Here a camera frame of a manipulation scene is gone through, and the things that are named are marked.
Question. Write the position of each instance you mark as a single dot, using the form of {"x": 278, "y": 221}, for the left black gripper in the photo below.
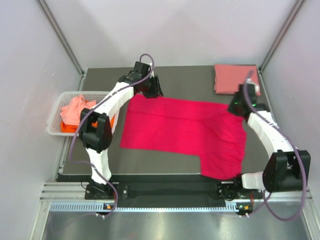
{"x": 155, "y": 91}

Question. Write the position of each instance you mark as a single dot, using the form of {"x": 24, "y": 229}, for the aluminium frame rail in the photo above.
{"x": 60, "y": 35}
{"x": 289, "y": 20}

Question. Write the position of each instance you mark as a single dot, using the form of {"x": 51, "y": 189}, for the light pink t shirt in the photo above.
{"x": 71, "y": 113}

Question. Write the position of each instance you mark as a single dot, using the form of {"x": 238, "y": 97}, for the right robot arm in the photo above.
{"x": 287, "y": 169}

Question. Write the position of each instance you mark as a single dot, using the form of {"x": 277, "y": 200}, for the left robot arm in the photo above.
{"x": 99, "y": 122}

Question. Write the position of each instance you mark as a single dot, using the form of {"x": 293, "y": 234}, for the left aluminium frame rail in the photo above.
{"x": 60, "y": 35}

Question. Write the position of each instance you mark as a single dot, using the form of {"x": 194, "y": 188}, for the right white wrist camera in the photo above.
{"x": 252, "y": 83}

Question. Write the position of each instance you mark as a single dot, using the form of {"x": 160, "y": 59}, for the white plastic basket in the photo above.
{"x": 53, "y": 126}

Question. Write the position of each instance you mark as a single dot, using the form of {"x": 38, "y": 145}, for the slotted cable duct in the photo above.
{"x": 101, "y": 207}

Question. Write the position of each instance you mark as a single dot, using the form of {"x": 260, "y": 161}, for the orange t shirt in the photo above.
{"x": 66, "y": 128}

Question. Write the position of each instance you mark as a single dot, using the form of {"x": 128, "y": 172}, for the folded salmon pink t shirt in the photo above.
{"x": 228, "y": 77}

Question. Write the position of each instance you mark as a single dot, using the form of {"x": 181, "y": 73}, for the magenta t shirt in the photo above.
{"x": 198, "y": 128}

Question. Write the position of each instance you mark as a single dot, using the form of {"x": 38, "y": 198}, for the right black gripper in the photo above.
{"x": 231, "y": 107}

